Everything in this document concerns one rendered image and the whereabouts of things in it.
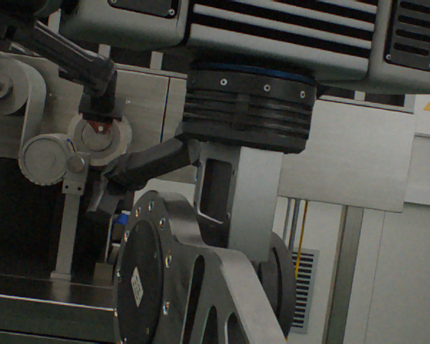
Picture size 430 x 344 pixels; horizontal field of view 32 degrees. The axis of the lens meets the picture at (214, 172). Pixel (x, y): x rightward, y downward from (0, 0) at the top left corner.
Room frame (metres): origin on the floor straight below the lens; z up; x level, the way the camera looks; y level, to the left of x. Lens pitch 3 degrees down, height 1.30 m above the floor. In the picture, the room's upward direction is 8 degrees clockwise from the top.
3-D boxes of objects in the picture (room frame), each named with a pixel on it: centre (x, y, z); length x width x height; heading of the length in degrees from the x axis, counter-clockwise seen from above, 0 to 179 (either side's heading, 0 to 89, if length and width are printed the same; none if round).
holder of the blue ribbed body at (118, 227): (1.98, 0.22, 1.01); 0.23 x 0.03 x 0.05; 4
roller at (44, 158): (1.97, 0.43, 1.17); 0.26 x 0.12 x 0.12; 4
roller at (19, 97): (1.97, 0.56, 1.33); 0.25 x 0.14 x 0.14; 4
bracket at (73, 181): (1.81, 0.33, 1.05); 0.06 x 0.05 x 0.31; 4
